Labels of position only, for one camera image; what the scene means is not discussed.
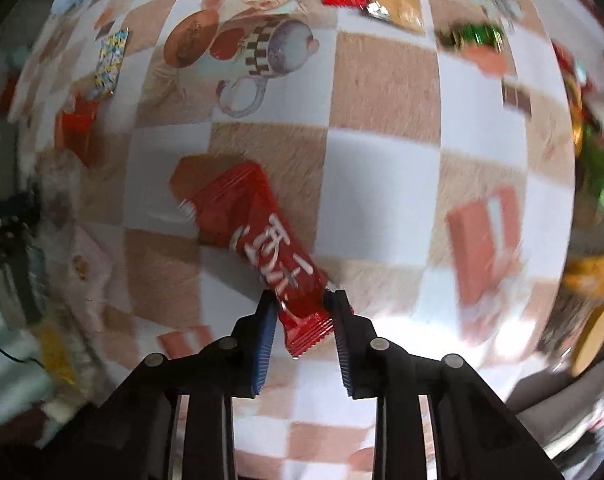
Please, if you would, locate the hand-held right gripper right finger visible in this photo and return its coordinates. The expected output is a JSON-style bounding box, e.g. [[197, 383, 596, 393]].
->
[[326, 289, 567, 480]]

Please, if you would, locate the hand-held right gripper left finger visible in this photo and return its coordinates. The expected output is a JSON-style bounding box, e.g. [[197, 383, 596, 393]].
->
[[37, 290, 280, 480]]

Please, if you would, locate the red snack bar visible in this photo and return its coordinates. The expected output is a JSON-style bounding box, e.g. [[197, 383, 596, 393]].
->
[[179, 161, 333, 361]]

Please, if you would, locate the red snack packet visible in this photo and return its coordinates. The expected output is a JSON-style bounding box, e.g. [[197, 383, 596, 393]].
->
[[57, 95, 103, 168]]

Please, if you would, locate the pile of mixed snacks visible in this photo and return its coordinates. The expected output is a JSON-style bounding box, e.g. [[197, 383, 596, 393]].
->
[[552, 40, 604, 216]]

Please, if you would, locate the yellow snack packet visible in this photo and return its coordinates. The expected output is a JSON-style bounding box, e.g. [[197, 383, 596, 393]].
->
[[39, 320, 78, 386], [562, 255, 604, 301]]

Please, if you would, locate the checkered printed tablecloth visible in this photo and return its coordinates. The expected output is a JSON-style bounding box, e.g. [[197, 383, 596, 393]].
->
[[7, 0, 577, 480]]

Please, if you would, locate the round wooden object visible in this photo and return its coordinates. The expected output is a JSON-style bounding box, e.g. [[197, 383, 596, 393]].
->
[[569, 305, 604, 378]]

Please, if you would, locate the colourful patterned snack packet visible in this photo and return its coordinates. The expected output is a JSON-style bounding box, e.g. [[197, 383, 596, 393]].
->
[[93, 27, 130, 98]]

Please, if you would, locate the green foil candy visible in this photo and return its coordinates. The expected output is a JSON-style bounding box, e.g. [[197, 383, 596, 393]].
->
[[439, 22, 505, 51]]

